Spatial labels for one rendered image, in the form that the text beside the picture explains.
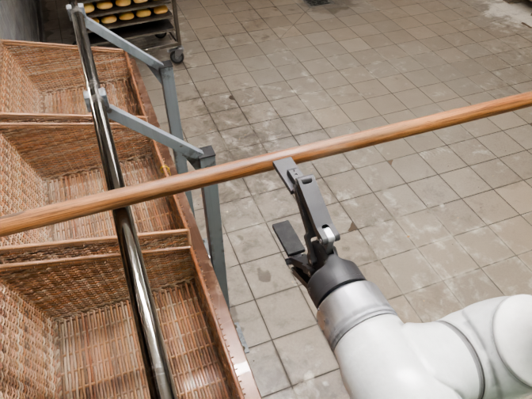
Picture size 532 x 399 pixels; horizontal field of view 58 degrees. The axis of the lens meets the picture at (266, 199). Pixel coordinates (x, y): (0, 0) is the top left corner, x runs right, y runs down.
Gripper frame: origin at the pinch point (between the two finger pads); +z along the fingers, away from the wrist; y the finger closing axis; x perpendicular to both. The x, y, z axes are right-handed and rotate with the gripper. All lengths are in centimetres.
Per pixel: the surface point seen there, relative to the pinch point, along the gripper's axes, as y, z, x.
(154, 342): 1.2, -16.7, -24.1
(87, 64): 0, 57, -24
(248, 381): 60, 2, -7
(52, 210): -2.3, 7.9, -33.6
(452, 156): 117, 110, 152
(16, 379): 44, 12, -54
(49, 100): 58, 148, -45
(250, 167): -1.6, 7.3, -2.9
